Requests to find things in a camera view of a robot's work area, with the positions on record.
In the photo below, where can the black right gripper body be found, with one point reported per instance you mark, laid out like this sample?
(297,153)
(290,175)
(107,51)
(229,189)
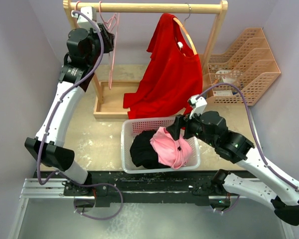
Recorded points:
(193,126)

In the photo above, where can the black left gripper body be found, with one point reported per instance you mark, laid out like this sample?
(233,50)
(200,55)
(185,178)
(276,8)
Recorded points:
(107,47)

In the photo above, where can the pink t shirt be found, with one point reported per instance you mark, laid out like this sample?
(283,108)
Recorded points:
(172,153)

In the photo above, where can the red t shirt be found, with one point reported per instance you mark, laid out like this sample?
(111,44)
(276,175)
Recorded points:
(173,75)

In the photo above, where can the black t shirt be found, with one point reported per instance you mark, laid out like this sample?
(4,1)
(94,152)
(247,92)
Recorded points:
(143,154)

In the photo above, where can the wooden hanger with metal hook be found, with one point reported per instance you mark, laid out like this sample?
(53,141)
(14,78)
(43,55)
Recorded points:
(182,27)

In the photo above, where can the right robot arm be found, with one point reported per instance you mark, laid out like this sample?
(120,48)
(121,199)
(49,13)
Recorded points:
(275,189)

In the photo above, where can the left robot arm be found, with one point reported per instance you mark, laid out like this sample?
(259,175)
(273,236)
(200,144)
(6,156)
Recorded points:
(86,46)

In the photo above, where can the white box with red logo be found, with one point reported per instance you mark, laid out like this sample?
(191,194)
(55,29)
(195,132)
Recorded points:
(223,93)

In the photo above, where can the white plastic basket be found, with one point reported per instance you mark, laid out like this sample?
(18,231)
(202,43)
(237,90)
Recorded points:
(133,127)

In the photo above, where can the peach plastic file organizer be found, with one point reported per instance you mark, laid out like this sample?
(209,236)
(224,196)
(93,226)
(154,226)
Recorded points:
(247,66)

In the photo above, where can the wooden clothes rack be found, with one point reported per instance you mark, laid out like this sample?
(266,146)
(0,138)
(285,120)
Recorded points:
(109,103)

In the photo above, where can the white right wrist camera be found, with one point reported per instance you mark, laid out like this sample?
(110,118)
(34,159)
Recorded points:
(198,104)

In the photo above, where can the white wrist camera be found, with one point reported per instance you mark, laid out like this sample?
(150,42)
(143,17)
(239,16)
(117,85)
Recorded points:
(85,18)
(198,104)

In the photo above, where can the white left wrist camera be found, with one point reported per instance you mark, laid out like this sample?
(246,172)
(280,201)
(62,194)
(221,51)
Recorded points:
(85,18)

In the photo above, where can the aluminium rail frame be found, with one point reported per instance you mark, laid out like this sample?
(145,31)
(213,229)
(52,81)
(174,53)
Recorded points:
(178,205)

